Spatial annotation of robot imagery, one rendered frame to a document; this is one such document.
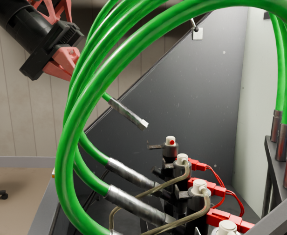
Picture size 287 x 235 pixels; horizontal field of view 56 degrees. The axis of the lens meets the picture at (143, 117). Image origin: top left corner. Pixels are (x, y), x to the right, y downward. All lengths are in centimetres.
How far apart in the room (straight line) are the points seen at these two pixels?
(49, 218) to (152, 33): 46
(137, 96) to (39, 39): 40
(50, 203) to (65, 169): 41
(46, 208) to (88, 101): 44
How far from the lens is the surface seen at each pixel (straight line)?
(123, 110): 56
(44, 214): 60
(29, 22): 46
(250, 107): 80
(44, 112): 290
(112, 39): 28
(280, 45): 53
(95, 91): 20
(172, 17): 20
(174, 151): 48
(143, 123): 56
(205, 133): 85
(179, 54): 78
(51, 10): 63
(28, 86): 290
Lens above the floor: 128
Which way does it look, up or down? 16 degrees down
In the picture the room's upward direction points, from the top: straight up
